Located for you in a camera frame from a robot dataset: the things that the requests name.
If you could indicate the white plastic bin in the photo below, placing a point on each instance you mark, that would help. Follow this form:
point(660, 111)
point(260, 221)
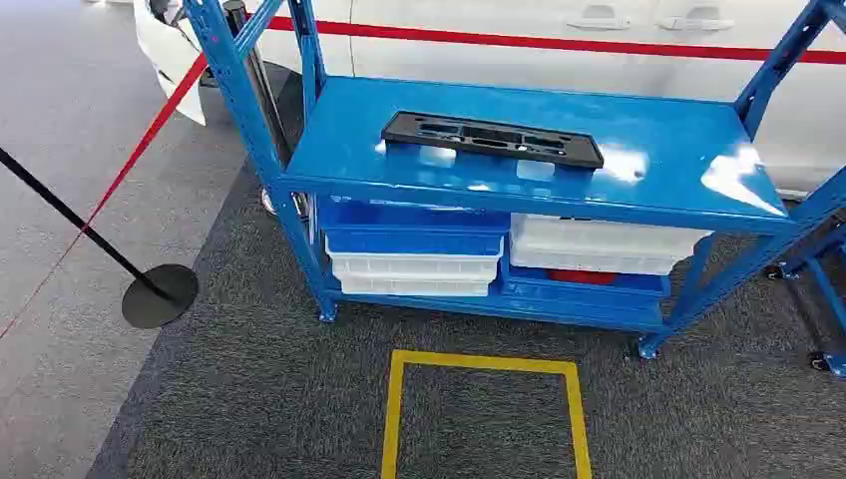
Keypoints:
point(595, 244)
point(410, 286)
point(410, 266)

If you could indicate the blue plastic bin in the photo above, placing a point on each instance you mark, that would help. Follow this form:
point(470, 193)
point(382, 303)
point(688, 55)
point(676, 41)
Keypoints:
point(410, 241)
point(581, 295)

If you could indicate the black plastic panel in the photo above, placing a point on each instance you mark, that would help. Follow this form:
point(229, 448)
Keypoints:
point(410, 129)

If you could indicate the black stanchion post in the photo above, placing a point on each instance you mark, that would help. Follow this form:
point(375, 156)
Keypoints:
point(277, 125)
point(158, 297)

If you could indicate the white car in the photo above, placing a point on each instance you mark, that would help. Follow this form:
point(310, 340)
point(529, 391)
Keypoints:
point(463, 66)

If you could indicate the blue metal shelf cart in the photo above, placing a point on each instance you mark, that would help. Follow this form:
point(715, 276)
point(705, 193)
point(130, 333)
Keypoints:
point(661, 132)

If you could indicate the red item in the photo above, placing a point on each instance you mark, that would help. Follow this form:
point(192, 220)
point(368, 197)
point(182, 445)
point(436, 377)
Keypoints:
point(581, 277)

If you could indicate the red barrier belt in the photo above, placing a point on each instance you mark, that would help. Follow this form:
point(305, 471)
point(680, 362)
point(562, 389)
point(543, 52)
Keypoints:
point(529, 42)
point(142, 142)

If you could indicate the blue metal trolley frame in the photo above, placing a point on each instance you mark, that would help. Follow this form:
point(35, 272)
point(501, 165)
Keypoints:
point(826, 291)

